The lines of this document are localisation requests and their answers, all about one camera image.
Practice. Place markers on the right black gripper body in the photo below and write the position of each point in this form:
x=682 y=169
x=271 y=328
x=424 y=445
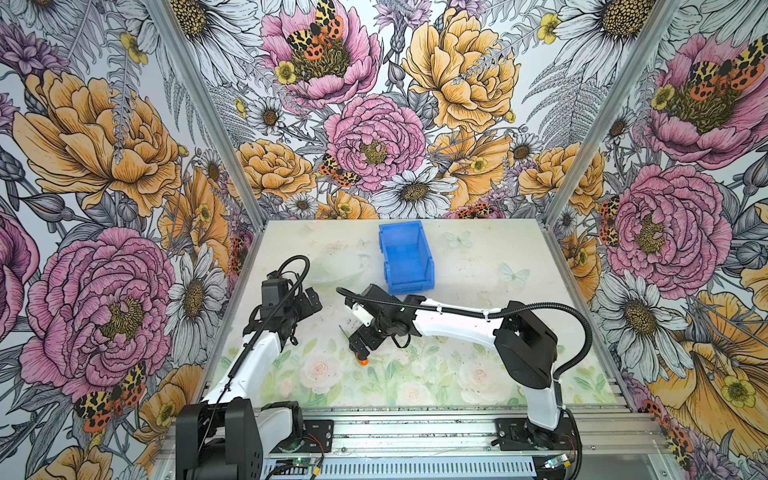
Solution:
x=382 y=322

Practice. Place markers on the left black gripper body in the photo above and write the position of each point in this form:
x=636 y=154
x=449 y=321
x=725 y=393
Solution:
x=300 y=308

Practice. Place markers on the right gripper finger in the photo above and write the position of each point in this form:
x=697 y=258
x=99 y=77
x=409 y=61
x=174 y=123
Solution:
x=377 y=339
x=363 y=341

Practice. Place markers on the orange black handled screwdriver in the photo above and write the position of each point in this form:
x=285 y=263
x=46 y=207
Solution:
x=363 y=360

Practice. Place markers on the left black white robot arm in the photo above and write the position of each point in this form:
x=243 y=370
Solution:
x=224 y=436

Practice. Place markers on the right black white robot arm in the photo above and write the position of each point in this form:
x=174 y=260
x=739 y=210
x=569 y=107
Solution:
x=525 y=344

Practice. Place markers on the blue plastic bin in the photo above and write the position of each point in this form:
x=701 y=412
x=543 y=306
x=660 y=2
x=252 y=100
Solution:
x=408 y=263

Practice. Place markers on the left green circuit board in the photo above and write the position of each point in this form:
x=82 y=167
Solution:
x=306 y=467

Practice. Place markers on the green circuit board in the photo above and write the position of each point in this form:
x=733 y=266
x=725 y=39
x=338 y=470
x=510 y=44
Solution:
x=557 y=462
x=306 y=467

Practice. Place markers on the right green circuit board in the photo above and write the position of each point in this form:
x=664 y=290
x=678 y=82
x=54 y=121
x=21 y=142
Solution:
x=557 y=462

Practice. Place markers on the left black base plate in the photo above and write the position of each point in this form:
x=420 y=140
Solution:
x=317 y=438

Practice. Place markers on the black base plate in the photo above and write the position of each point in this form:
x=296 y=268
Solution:
x=519 y=434
x=317 y=438

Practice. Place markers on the white slotted cable duct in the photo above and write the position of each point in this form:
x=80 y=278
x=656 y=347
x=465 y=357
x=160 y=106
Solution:
x=513 y=467

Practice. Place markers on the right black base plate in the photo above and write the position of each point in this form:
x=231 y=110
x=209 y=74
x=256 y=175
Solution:
x=519 y=434

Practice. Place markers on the aluminium front rail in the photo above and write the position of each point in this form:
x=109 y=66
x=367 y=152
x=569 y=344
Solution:
x=441 y=432

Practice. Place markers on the left aluminium corner post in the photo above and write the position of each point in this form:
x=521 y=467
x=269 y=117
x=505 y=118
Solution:
x=185 y=62

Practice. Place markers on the aluminium corner post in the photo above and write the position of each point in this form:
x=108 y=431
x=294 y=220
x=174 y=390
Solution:
x=185 y=62
x=650 y=37

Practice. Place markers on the right aluminium corner post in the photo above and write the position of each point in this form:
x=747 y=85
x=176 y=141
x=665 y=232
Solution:
x=650 y=37

